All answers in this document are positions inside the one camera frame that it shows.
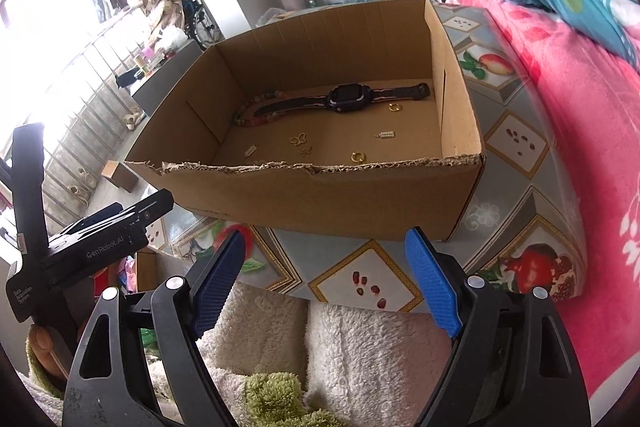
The black smart watch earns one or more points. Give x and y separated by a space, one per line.
347 98

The left hand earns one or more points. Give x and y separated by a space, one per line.
40 341

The small metal clasp charm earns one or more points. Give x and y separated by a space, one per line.
385 135

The small silver charm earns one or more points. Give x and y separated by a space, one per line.
250 151

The pink floral blanket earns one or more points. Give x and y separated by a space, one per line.
592 98

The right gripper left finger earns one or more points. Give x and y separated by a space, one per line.
110 383

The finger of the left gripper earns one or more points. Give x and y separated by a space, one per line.
89 224
148 210

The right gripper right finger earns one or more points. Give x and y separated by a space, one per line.
511 361

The grey cabinet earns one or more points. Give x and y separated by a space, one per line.
150 91

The brown cardboard box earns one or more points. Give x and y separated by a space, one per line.
316 171

